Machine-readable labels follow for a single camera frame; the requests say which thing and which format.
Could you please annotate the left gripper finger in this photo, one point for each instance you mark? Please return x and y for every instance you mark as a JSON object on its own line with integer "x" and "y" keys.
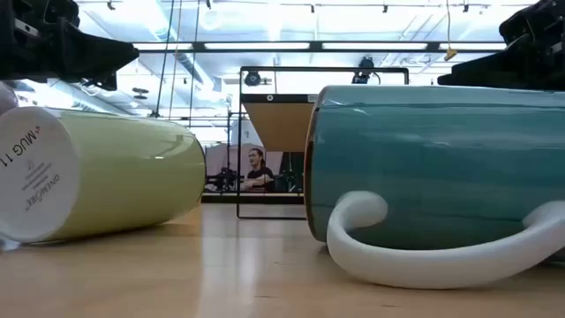
{"x": 97, "y": 55}
{"x": 106, "y": 83}

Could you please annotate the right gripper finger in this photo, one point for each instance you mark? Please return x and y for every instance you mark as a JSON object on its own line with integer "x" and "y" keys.
{"x": 499, "y": 73}

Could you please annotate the pale green mug white interior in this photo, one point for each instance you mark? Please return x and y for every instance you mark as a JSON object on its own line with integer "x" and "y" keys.
{"x": 132, "y": 176}

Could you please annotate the black background robot arm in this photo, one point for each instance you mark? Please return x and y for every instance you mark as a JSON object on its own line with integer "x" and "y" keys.
{"x": 225, "y": 179}

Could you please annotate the black thin pole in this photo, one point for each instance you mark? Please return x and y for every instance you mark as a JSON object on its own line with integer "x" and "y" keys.
{"x": 163, "y": 66}

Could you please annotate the pink partition panel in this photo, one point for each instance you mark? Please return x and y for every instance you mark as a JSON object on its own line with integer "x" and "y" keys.
{"x": 229, "y": 156}

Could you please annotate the black round device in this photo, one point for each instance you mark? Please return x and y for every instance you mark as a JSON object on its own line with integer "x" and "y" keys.
{"x": 252, "y": 79}

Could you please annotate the person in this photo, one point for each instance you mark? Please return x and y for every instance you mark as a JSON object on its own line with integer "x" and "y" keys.
{"x": 258, "y": 170}

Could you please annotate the black mounted camera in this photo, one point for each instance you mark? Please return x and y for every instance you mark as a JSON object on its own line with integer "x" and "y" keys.
{"x": 365, "y": 66}

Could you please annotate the wooden shelf riser black frame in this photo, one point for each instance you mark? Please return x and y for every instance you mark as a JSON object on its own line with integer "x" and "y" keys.
{"x": 278, "y": 128}

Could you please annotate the black metal frame beam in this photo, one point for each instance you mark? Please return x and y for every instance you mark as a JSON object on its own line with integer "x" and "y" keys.
{"x": 315, "y": 46}

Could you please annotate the black metal table frame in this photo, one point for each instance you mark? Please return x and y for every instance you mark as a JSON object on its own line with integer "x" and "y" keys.
{"x": 265, "y": 199}

